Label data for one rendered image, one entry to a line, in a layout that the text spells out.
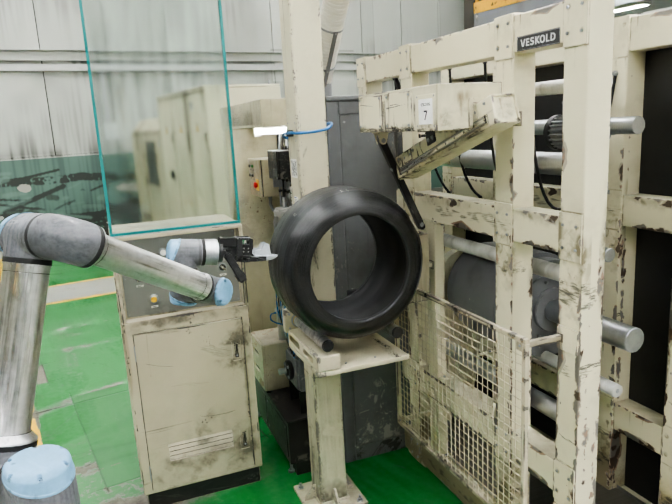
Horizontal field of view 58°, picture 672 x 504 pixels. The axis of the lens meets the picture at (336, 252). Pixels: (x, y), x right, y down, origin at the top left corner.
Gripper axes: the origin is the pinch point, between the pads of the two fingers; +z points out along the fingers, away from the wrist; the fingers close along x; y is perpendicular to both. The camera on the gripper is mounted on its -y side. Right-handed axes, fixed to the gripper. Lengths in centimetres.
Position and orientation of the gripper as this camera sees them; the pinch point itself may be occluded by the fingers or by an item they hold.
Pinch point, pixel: (273, 257)
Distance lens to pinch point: 215.9
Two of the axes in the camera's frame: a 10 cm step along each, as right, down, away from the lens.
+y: 0.6, -9.9, -1.6
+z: 9.3, -0.1, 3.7
